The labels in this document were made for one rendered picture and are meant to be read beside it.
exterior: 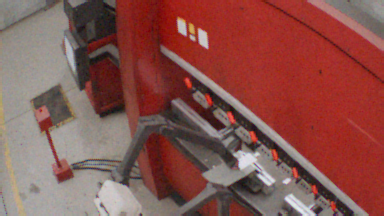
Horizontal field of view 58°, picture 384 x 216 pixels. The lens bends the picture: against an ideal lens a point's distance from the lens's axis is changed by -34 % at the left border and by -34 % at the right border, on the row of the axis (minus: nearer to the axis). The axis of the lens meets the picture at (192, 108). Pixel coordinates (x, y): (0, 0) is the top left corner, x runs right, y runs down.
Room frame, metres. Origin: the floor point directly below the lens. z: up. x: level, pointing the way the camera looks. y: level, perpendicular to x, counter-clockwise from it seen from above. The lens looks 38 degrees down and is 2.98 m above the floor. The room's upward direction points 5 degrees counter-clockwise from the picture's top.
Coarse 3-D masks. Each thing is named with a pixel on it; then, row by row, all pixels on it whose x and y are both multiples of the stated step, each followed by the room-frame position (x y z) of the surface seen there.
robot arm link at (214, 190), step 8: (208, 184) 1.48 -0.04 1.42; (216, 184) 1.49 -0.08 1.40; (208, 192) 1.44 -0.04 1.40; (216, 192) 1.42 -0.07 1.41; (224, 192) 1.44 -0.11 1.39; (192, 200) 1.42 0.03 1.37; (200, 200) 1.41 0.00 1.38; (208, 200) 1.41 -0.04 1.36; (184, 208) 1.39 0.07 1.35; (192, 208) 1.38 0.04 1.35
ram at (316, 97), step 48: (192, 0) 2.37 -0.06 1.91; (240, 0) 2.00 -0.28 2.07; (192, 48) 2.41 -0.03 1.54; (240, 48) 2.03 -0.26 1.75; (288, 48) 1.71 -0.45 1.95; (336, 48) 1.42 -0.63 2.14; (240, 96) 2.05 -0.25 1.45; (288, 96) 1.72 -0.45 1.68; (336, 96) 1.40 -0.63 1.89; (336, 144) 1.36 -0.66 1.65; (336, 192) 1.26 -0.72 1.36
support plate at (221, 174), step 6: (240, 156) 2.08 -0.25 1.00; (216, 168) 2.00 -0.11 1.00; (222, 168) 2.00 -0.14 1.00; (228, 168) 1.99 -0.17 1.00; (246, 168) 1.96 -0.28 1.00; (252, 168) 1.96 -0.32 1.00; (204, 174) 1.96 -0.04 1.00; (210, 174) 1.96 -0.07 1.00; (216, 174) 1.95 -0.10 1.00; (222, 174) 1.94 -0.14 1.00; (228, 174) 1.94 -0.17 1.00; (234, 174) 1.93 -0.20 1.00; (240, 174) 1.92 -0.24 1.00; (246, 174) 1.91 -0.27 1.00; (210, 180) 1.90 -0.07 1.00; (216, 180) 1.90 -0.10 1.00; (222, 180) 1.89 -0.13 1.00; (228, 180) 1.88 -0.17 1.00; (234, 180) 1.88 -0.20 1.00
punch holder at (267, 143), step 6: (258, 132) 1.91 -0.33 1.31; (264, 132) 1.88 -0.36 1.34; (258, 138) 1.91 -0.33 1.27; (264, 138) 1.87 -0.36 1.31; (270, 138) 1.82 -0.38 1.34; (264, 144) 1.86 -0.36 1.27; (270, 144) 1.82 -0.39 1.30; (276, 144) 1.81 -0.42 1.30; (258, 150) 1.90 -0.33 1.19; (264, 150) 1.85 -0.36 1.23; (276, 150) 1.82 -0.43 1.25; (264, 156) 1.85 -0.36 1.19; (270, 156) 1.80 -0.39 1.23
